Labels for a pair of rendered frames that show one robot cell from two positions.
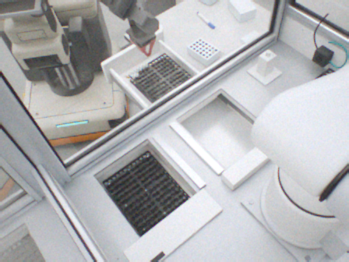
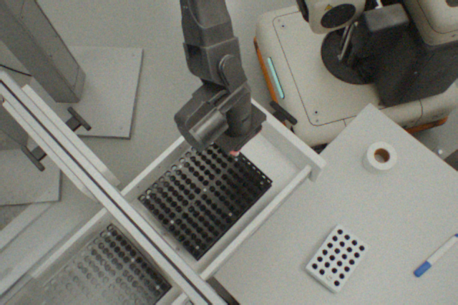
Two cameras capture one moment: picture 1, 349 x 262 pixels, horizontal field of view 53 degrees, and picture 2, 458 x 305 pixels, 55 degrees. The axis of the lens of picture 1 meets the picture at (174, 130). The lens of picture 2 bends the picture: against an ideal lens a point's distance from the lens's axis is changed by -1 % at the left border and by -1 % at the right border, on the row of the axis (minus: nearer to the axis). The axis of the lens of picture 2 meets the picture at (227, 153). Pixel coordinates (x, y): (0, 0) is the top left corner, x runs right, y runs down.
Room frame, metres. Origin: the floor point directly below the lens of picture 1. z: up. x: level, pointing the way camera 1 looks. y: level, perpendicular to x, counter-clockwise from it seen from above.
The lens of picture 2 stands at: (0.92, -0.24, 1.78)
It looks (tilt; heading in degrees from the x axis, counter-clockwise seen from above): 70 degrees down; 83
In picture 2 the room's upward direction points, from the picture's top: 6 degrees counter-clockwise
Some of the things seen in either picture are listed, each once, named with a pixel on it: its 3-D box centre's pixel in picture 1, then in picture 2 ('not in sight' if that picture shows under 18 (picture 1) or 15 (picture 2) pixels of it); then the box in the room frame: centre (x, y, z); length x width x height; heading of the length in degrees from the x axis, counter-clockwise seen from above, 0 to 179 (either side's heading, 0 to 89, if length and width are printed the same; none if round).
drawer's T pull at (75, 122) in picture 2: not in sight; (75, 122); (0.64, 0.23, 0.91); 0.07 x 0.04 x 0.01; 123
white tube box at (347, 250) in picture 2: not in sight; (336, 258); (1.14, -0.17, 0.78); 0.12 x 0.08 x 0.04; 38
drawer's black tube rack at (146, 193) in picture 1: (147, 194); not in sight; (0.45, 0.11, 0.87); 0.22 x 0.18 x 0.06; 33
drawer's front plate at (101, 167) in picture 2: not in sight; (71, 136); (0.62, 0.22, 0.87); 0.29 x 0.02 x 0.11; 123
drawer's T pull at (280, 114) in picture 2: not in sight; (279, 116); (1.08, 0.14, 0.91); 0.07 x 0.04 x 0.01; 123
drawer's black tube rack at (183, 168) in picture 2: not in sight; (206, 193); (0.89, 0.02, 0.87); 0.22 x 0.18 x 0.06; 33
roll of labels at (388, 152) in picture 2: not in sight; (379, 158); (1.31, 0.03, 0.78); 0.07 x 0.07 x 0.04
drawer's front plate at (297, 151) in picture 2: not in sight; (270, 130); (1.06, 0.12, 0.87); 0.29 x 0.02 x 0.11; 123
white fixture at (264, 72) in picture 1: (266, 62); not in sight; (0.82, -0.34, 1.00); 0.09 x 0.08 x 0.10; 33
